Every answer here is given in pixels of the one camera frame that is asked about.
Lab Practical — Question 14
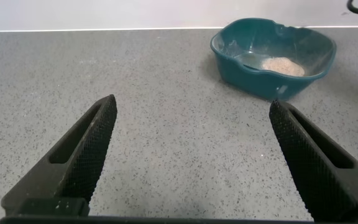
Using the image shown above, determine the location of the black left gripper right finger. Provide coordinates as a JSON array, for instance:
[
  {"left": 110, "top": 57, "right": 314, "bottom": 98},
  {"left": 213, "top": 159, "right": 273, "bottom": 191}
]
[{"left": 268, "top": 99, "right": 358, "bottom": 223}]

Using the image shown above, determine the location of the teal plastic tray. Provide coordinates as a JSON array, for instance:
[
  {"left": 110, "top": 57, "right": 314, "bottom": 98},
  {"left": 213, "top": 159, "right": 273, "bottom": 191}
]
[{"left": 209, "top": 17, "right": 337, "bottom": 101}]

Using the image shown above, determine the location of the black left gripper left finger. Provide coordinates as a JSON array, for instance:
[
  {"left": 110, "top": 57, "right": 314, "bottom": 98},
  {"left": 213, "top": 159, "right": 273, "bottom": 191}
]
[{"left": 0, "top": 94, "right": 118, "bottom": 217}]

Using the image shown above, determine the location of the beige powder pile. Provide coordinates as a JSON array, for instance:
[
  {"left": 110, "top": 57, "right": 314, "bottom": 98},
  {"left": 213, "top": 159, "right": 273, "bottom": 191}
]
[{"left": 261, "top": 57, "right": 306, "bottom": 78}]

